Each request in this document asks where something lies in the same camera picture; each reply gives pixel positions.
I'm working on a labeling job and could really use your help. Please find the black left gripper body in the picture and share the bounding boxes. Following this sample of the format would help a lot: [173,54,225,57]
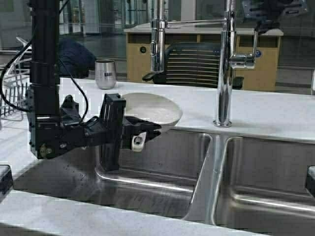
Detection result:
[59,93,126,172]

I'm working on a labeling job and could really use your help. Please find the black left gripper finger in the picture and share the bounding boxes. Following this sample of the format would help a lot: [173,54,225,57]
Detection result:
[122,130,161,149]
[123,116,161,134]

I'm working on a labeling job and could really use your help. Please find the white frying pan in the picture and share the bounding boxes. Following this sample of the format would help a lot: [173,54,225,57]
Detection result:
[123,92,183,152]

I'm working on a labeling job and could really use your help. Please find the black robot base right corner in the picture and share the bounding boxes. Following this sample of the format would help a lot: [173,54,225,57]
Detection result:
[305,166,315,197]

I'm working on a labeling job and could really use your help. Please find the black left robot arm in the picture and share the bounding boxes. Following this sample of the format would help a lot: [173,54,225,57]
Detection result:
[26,0,161,171]

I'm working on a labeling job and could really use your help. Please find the black robot base left corner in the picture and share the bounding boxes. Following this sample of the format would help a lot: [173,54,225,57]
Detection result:
[0,165,13,198]

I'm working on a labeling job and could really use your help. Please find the steel tumbler cup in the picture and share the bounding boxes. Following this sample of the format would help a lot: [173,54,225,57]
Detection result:
[95,59,117,89]

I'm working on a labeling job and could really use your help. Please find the dark blue jacket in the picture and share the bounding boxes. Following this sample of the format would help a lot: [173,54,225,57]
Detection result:
[59,38,96,79]

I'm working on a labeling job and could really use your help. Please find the wooden counter cabinet background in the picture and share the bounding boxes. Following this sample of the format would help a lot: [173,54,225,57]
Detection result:
[125,24,284,91]

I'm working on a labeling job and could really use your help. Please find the black slatted office chair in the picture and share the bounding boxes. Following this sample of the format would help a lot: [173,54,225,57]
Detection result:
[142,42,245,89]

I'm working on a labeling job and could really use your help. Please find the chrome kitchen faucet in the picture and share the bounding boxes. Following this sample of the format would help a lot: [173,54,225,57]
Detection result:
[143,0,258,128]

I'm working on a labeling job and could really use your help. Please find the stainless steel double sink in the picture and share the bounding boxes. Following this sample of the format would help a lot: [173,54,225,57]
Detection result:
[14,130,315,236]

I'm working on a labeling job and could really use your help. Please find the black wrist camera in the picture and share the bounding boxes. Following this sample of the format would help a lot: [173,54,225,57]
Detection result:
[60,95,81,125]

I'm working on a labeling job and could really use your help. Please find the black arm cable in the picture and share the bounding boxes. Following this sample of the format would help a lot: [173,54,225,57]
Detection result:
[0,0,99,128]

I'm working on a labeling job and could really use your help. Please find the white wire dish rack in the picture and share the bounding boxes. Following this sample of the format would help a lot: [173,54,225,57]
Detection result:
[0,36,32,126]

